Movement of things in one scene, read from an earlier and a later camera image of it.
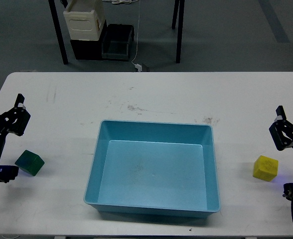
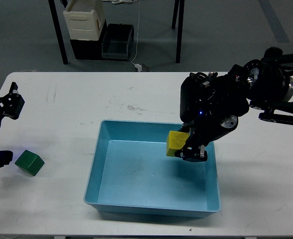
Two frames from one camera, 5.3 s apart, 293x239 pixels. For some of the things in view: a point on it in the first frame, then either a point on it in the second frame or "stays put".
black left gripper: x=14 y=121 → x=11 y=105
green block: x=29 y=163 stays put
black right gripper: x=285 y=134 → x=211 y=103
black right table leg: x=180 y=31 stays put
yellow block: x=265 y=168 → x=175 y=141
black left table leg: x=62 y=43 stays put
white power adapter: x=139 y=66 stays put
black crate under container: x=89 y=50 stays put
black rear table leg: x=175 y=13 stays put
